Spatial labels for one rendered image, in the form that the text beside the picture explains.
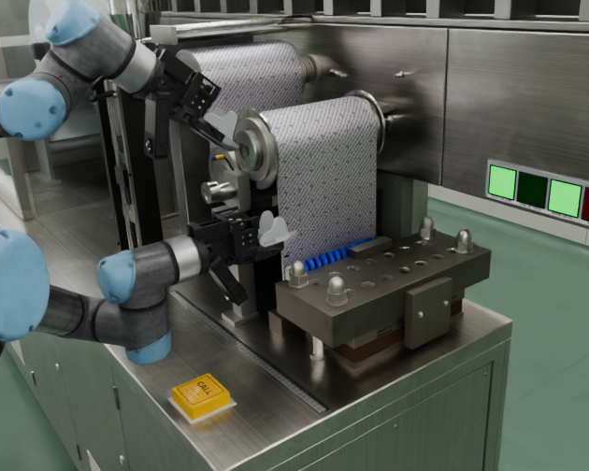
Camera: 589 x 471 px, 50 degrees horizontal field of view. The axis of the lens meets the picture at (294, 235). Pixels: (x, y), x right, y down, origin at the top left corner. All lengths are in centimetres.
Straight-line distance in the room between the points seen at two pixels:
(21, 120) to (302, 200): 52
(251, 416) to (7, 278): 48
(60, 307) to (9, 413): 179
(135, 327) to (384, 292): 42
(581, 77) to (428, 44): 31
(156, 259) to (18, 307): 34
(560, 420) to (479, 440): 121
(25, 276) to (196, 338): 58
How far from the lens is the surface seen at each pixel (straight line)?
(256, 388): 109
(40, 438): 262
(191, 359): 118
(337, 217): 123
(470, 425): 135
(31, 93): 86
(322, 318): 104
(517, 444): 244
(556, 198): 112
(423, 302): 113
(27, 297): 72
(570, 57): 108
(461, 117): 121
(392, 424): 115
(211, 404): 104
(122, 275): 99
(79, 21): 98
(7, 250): 70
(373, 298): 107
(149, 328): 104
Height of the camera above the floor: 153
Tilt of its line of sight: 22 degrees down
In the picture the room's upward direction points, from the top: 3 degrees counter-clockwise
